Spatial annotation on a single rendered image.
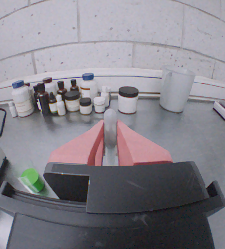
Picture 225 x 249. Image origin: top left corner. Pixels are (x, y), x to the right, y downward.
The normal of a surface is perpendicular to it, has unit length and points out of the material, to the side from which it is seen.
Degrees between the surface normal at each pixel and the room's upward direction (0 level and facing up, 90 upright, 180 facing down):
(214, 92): 90
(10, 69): 90
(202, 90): 90
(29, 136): 0
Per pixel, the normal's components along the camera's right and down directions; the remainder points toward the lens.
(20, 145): 0.00, -0.81
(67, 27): 0.02, 0.59
